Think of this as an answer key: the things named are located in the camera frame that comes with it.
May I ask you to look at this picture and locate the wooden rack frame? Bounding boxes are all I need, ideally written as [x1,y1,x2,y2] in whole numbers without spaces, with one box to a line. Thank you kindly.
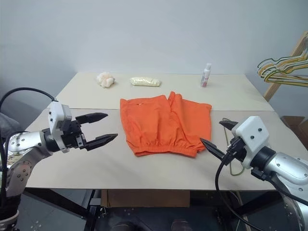
[263,31,308,102]

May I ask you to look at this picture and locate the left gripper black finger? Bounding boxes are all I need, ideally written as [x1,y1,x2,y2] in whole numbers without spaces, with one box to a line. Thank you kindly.
[75,112,109,126]
[85,133,119,152]

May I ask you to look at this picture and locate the white bottle pink label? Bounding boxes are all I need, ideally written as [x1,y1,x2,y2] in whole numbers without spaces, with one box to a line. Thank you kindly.
[200,63,213,88]

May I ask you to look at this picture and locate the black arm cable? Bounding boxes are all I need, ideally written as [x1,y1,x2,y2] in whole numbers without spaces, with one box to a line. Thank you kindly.
[0,87,58,108]
[214,138,262,231]
[251,167,308,208]

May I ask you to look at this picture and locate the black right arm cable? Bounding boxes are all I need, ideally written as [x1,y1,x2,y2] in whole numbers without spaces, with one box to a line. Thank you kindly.
[214,138,262,231]
[251,167,308,208]

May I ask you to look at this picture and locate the pale yellow plastic packet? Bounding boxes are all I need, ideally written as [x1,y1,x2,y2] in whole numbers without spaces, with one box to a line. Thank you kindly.
[129,76,162,88]

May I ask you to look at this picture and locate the flat brown cardboard panel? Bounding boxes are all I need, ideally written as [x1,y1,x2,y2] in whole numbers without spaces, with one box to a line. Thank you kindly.
[101,189,191,208]

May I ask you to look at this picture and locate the grey cushion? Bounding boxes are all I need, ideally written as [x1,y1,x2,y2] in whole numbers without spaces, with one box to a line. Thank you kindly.
[0,112,21,136]

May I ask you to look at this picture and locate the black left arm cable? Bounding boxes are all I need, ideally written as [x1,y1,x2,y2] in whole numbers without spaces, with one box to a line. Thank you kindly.
[0,87,58,108]

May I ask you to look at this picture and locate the orange shorts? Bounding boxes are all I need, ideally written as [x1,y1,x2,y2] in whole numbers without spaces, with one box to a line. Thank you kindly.
[119,90,213,158]

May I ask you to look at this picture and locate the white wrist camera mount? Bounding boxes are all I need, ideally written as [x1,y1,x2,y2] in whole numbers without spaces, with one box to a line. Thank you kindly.
[231,115,270,169]
[49,101,73,154]

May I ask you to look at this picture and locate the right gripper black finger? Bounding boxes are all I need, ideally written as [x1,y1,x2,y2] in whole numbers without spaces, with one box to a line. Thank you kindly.
[200,137,228,162]
[218,120,239,132]

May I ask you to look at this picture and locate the open brown cardboard box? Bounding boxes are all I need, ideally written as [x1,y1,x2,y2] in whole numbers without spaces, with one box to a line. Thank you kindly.
[281,115,308,145]

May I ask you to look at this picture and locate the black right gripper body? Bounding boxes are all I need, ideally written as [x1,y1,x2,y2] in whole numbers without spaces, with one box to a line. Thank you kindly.
[224,136,246,165]

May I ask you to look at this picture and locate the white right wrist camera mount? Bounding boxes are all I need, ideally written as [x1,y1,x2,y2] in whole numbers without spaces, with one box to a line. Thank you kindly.
[231,115,270,169]

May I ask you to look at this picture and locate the green wire hanger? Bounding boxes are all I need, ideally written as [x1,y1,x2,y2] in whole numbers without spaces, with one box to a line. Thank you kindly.
[222,117,245,177]

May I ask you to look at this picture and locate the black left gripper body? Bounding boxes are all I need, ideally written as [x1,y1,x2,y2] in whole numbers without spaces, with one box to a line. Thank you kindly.
[61,119,88,151]

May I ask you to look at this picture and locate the bundle of clothes hangers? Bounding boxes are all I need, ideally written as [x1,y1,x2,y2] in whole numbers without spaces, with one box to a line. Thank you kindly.
[258,53,308,78]

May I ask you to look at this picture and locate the black metal table frame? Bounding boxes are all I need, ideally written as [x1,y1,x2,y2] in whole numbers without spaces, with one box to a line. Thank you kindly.
[23,188,282,231]

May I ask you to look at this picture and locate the crumpled white tissue ball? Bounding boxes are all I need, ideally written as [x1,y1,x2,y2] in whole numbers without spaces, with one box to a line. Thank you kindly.
[96,72,116,89]

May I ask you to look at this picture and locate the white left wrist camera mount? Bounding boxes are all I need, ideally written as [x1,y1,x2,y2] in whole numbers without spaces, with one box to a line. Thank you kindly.
[49,101,73,154]

